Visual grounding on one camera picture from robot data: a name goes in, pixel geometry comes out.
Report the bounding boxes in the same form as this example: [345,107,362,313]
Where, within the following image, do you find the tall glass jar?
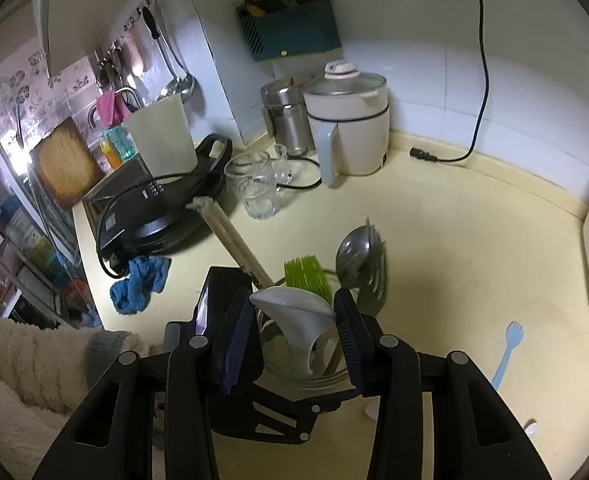
[253,267,366,390]

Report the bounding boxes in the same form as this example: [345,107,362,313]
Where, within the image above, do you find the metal faucet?
[88,86,144,132]

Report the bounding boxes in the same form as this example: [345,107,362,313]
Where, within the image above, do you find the white electric pot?
[302,59,391,189]

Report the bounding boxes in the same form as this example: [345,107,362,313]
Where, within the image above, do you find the metal fork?
[357,219,389,317]

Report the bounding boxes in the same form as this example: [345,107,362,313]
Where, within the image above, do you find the person's left forearm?
[0,299,151,462]

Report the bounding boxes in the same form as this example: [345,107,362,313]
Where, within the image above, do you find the black appliance cord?
[273,154,324,192]

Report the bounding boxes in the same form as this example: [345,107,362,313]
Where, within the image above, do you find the steel canister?
[260,77,316,157]

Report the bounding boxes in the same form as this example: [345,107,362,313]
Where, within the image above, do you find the pink cloth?
[95,91,131,126]

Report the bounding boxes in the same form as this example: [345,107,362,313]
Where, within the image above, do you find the green silicone brush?
[283,255,336,307]

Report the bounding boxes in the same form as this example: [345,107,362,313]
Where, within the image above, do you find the teal wall utensil holder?
[236,0,343,63]

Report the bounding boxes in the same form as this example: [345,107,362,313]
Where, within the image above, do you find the black electric griddle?
[95,133,234,281]

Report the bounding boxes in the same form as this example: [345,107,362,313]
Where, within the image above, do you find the green soap bottle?
[105,126,136,159]

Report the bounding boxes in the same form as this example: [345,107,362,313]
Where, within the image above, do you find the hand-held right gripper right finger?
[333,289,550,480]

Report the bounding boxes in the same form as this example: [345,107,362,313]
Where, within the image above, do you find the wooden cutting board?
[29,116,106,212]

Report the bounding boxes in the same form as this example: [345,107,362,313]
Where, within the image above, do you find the metal spoon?
[337,225,375,290]

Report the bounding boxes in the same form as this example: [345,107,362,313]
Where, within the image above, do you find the blue plastic spork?
[489,321,525,392]

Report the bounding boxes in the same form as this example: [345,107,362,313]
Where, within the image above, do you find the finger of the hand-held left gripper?
[193,266,255,342]
[208,384,366,447]

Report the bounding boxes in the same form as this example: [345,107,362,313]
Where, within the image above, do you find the white cutting board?
[124,95,199,179]

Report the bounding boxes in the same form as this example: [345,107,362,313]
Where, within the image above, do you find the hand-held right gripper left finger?
[32,291,264,480]

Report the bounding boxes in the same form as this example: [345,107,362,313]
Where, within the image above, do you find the wooden chopsticks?
[187,197,276,288]

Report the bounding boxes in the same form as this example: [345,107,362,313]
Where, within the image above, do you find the black power cable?
[411,0,491,164]

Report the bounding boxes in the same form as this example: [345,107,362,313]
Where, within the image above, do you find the range hood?
[28,0,102,77]

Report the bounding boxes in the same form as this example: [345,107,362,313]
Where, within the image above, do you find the white ceramic spoon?
[249,285,338,377]

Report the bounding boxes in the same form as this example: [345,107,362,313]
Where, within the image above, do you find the ribbed glass cup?
[224,152,281,221]

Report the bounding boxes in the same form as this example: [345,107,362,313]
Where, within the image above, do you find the hanging metal ladle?
[141,5,196,104]

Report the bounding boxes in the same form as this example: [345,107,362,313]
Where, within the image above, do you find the orange bottle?
[99,140,124,170]

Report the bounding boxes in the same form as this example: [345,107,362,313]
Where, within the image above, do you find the blue cloth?
[110,255,172,316]

